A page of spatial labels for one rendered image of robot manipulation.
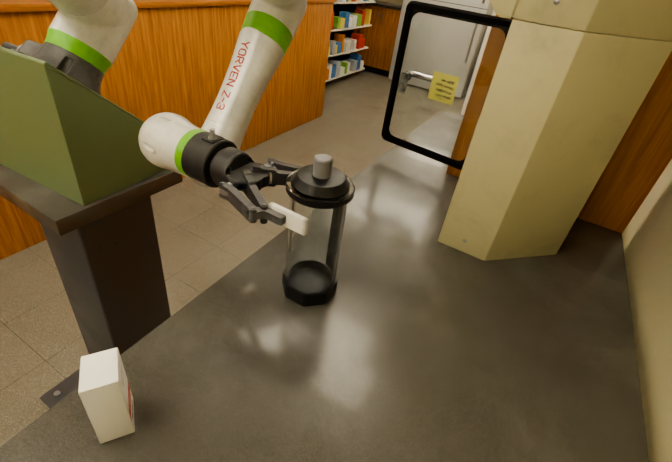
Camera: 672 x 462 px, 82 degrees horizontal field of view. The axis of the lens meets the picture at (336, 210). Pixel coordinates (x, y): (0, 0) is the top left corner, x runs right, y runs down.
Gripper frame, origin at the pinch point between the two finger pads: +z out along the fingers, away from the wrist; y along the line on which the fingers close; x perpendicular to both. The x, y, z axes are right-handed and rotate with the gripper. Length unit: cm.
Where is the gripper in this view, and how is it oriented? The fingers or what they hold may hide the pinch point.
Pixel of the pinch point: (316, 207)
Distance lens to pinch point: 62.8
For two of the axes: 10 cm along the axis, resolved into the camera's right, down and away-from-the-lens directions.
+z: 8.5, 3.8, -3.6
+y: 5.1, -4.2, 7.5
